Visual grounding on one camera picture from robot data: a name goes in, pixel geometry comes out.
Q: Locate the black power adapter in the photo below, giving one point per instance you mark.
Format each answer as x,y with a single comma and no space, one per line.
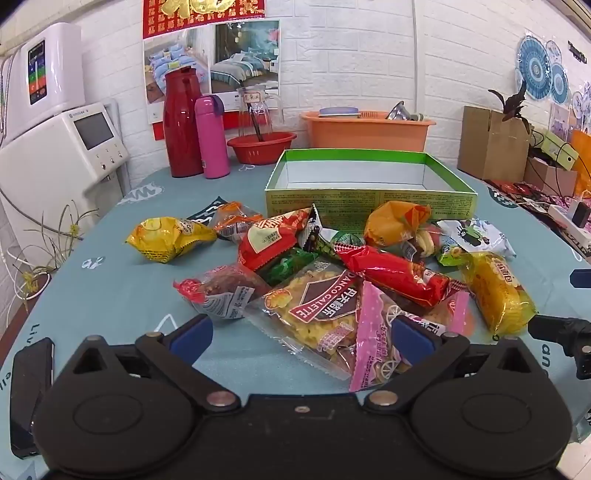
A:
581,213

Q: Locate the clear roll cake packet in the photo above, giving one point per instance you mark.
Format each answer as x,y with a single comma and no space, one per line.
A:
422,242

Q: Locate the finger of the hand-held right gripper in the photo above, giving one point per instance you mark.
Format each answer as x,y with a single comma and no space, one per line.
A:
581,276
561,334

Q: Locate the small dark green packet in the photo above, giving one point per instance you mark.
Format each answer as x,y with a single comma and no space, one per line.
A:
341,240

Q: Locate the blue paper fan decoration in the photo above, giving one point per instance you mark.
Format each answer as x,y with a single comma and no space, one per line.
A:
535,69

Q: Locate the orange plastic tub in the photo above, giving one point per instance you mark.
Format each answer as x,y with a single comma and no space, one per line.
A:
364,134

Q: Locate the pink thermos bottle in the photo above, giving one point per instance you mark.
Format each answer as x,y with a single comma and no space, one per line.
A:
212,138

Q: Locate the red thermos jug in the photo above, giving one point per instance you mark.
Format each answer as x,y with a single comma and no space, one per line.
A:
184,124

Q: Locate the white appliance with screen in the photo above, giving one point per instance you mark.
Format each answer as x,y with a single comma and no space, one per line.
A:
55,157

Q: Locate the green cardboard box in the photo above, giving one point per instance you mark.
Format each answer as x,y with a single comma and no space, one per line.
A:
369,203

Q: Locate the large cardboard box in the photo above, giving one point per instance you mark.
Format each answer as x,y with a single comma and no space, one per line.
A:
491,143

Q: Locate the wall calendar poster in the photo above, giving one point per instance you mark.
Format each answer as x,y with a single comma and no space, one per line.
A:
244,50

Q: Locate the orange snack packet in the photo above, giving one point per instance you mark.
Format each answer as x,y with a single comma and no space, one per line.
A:
392,221

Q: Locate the white wall water purifier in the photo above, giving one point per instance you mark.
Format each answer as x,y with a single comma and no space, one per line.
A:
55,69

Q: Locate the red triangular snack packet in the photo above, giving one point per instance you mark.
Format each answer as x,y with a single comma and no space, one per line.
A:
265,240

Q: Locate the orange bag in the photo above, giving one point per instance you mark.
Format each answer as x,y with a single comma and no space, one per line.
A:
582,152

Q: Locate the dark red clear snack packet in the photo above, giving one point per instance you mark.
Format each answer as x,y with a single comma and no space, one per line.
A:
221,288

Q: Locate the orange-trimmed clear snack packet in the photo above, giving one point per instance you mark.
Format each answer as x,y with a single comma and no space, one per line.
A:
233,219

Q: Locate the pink patterned cloth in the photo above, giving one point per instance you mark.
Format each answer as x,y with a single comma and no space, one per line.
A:
521,191

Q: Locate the small cardboard box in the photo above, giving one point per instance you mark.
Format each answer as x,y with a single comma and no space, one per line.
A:
549,177

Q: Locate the white power strip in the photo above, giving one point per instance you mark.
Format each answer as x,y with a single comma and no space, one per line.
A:
561,214

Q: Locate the small green box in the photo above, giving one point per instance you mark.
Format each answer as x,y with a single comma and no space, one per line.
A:
558,147

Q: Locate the white green snack packet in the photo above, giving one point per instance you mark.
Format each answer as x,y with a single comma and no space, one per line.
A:
480,235

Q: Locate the steel bowl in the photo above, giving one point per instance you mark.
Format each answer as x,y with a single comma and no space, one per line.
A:
399,113

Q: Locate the dark leafy plant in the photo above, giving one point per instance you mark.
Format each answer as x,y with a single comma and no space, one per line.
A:
512,104

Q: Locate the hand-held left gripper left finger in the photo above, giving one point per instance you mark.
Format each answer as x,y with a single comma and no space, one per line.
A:
191,332

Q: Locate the pink wheel snack packet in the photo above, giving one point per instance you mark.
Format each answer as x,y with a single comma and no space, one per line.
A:
374,323

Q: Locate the teal printed tablecloth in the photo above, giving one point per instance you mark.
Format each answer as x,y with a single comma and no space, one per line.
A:
115,286

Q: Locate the black smartphone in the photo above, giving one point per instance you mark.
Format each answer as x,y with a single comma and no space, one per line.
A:
30,392

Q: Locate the yellow snack packet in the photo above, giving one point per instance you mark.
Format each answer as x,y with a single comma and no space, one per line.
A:
161,235

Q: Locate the glass pitcher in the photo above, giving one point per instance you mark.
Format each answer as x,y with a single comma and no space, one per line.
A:
258,115

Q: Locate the red plastic basin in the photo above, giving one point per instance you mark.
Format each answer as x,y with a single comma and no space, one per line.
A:
261,147

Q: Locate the yellow flowered plant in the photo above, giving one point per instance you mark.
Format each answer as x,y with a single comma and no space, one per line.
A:
60,240

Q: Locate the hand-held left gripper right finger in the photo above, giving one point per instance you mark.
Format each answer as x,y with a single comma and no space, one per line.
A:
413,334

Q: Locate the yellow cake packet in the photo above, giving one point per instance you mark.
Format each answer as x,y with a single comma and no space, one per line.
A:
498,290

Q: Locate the blue lid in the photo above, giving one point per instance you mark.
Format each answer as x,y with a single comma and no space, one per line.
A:
339,112

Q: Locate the long red snack packet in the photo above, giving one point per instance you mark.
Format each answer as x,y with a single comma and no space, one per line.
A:
392,272

